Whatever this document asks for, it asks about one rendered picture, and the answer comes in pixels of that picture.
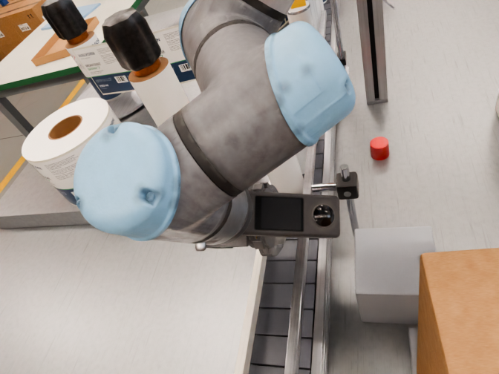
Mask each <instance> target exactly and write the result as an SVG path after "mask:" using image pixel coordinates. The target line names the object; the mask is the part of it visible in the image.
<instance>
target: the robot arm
mask: <svg viewBox="0 0 499 374"><path fill-rule="evenodd" d="M294 1H295V0H189V1H188V2H187V3H186V5H185V7H184V8H183V10H182V13H181V14H180V19H179V36H180V46H181V50H182V52H183V55H184V58H185V60H186V61H187V63H188V65H189V66H190V68H191V69H192V72H193V74H194V76H195V78H196V81H197V83H198V86H199V88H200V92H201V93H200V94H199V95H198V96H196V97H195V98H194V99H193V100H192V101H191V102H189V103H188V104H187V105H185V106H184V107H182V108H181V109H180V110H179V111H178V112H177V113H176V114H173V115H172V116H171V117H169V118H168V119H167V120H166V121H165V122H164V123H163V124H161V125H160V126H159V127H157V128H154V127H152V126H150V125H141V124H138V123H135V122H123V123H119V124H116V125H110V126H107V127H105V128H104V129H102V130H101V131H99V132H98V133H96V134H95V135H94V136H93V137H92V138H91V139H90V140H89V141H88V143H87V144H86V146H85V147H84V148H83V150H82V152H81V154H80V156H79V159H78V160H77V163H76V168H75V171H74V196H75V199H76V205H77V207H78V209H79V210H80V211H81V213H82V215H83V217H84V218H85V219H86V220H87V221H88V222H89V223H90V224H91V225H92V226H94V227H95V228H97V229H99V230H100V231H103V232H106V233H109V234H117V235H122V236H126V237H128V238H130V239H132V240H136V241H149V240H160V241H169V242H176V243H195V249H196V251H198V252H203V251H205V250H206V248H211V249H233V247H248V246H250V247H252V248H255V249H258V250H259V252H260V254H261V256H277V255H278V254H279V252H280V251H281V250H282V248H283V247H284V242H285V240H286V239H287V237H305V238H327V239H331V238H337V237H339V236H340V211H339V198H338V197H337V196H333V195H320V194H293V193H279V192H278V190H277V188H276V187H275V186H274V185H270V184H269V183H268V182H265V183H260V184H255V183H256V182H258V181H259V180H260V179H261V178H263V177H265V176H266V175H268V174H269V173H270V172H271V171H273V170H274V169H276V168H278V167H279V166H280V165H281V164H283V163H285V162H286V161H287V160H289V159H290V158H291V157H293V156H294V155H296V154H297V153H299V152H300V151H301V150H303V149H304V148H306V147H310V146H312V145H315V144H316V143H317V142H318V140H319V137H320V136H322V135H323V134H324V133H326V132H327V131H329V130H330V129H331V128H332V127H333V126H334V125H336V124H337V123H338V122H340V121H341V120H343V119H344V118H345V117H346V116H347V115H349V114H350V113H351V111H352V110H353V108H354V105H355V102H356V94H355V90H354V88H353V84H352V82H351V80H350V78H349V76H348V73H347V72H346V70H345V68H344V66H343V65H342V63H341V62H340V60H339V58H338V56H337V55H336V54H335V52H334V51H333V49H332V48H331V46H330V45H329V44H328V43H327V41H326V40H325V39H324V38H323V36H322V35H321V34H320V33H319V32H318V31H317V30H316V29H315V28H314V27H313V26H312V25H310V24H308V23H307V22H303V21H297V22H293V23H291V24H289V25H288V26H286V27H285V28H284V29H283V30H281V31H279V32H278V29H279V28H280V26H281V23H282V22H283V21H284V19H285V17H286V16H287V13H288V11H289V9H290V8H291V6H292V4H293V2H294ZM277 32H278V33H277ZM253 184H255V185H254V187H253V189H250V190H248V188H249V187H250V186H252V185H253Z"/></svg>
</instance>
